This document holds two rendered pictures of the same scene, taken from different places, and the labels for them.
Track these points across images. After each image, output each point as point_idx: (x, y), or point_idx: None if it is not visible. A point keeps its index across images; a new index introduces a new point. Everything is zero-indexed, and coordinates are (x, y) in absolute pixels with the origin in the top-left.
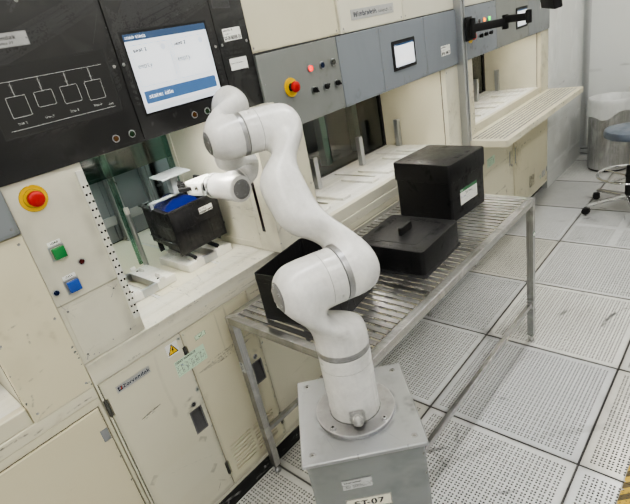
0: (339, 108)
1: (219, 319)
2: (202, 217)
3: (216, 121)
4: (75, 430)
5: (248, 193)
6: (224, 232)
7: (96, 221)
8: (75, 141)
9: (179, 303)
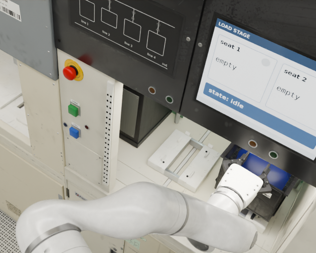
0: None
1: (162, 250)
2: None
3: (28, 216)
4: (47, 179)
5: (202, 250)
6: (266, 220)
7: (106, 119)
8: (117, 64)
9: None
